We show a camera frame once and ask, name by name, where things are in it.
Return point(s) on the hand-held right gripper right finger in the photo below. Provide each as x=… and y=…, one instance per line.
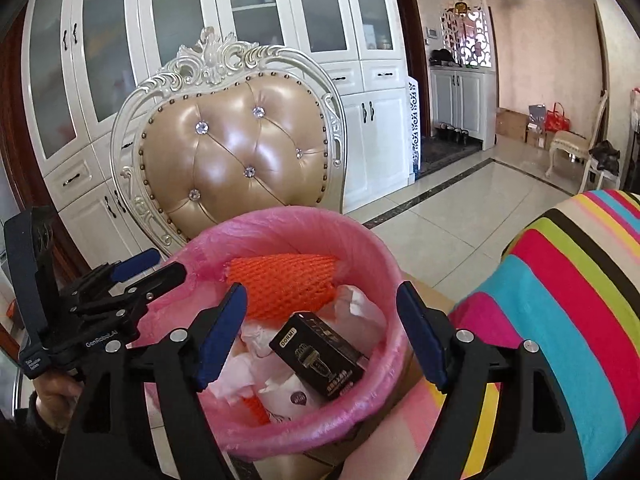
x=425, y=340

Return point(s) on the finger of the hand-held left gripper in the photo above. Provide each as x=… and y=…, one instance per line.
x=135, y=265
x=160, y=280

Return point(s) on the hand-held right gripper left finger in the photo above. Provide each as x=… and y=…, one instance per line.
x=220, y=340

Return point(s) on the large orange foam net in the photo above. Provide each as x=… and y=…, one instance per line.
x=285, y=285

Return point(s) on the black product box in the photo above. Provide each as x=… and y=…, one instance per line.
x=315, y=355

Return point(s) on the waste bin with pink bag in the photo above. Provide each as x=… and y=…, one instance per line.
x=310, y=230

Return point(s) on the person's left forearm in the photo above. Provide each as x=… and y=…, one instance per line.
x=25, y=450

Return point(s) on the person's left hand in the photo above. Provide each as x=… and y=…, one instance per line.
x=55, y=400

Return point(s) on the white packet with dark dot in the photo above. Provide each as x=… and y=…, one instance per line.
x=295, y=400

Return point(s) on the striped colourful tablecloth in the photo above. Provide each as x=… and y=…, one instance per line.
x=550, y=310

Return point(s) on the ornate white tufted chair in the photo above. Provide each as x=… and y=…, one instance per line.
x=235, y=150

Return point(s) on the row of dark shoes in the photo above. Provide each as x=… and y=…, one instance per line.
x=450, y=135

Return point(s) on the white blue patterned panel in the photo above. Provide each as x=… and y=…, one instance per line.
x=415, y=130

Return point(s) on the tall white glass cabinet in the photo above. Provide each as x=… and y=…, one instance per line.
x=370, y=110

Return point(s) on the low white shoe cabinet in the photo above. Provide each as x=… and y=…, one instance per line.
x=465, y=105

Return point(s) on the cream cushioned chair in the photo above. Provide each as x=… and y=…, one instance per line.
x=567, y=142

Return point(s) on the grey paper bag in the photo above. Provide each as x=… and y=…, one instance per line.
x=537, y=117

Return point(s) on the red gift bag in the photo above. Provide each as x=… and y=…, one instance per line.
x=557, y=121

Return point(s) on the dark bag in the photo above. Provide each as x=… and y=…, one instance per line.
x=605, y=155

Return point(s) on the dark wooden door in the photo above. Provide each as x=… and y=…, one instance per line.
x=412, y=35

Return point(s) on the white carved entrance screen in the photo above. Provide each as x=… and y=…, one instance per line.
x=465, y=35

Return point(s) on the wall control panel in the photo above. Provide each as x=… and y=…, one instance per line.
x=432, y=33

